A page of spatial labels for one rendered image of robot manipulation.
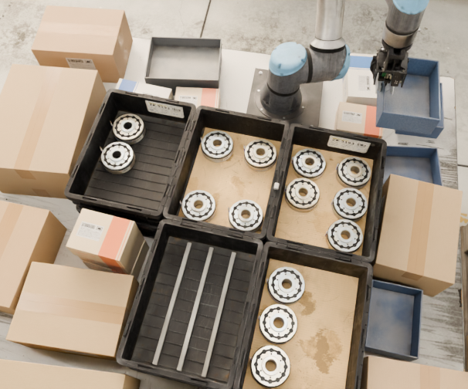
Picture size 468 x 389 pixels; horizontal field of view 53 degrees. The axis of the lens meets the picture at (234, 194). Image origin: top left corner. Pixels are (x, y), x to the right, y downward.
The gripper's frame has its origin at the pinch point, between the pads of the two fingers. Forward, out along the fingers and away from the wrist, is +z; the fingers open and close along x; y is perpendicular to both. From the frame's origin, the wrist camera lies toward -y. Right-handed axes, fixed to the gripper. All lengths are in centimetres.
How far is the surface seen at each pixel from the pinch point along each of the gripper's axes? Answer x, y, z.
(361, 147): -1.9, 5.8, 23.2
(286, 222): -21.7, 33.0, 26.9
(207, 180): -48, 23, 25
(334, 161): -9.7, 9.1, 28.1
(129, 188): -72, 31, 23
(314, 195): -14.3, 23.8, 24.6
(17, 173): -105, 34, 15
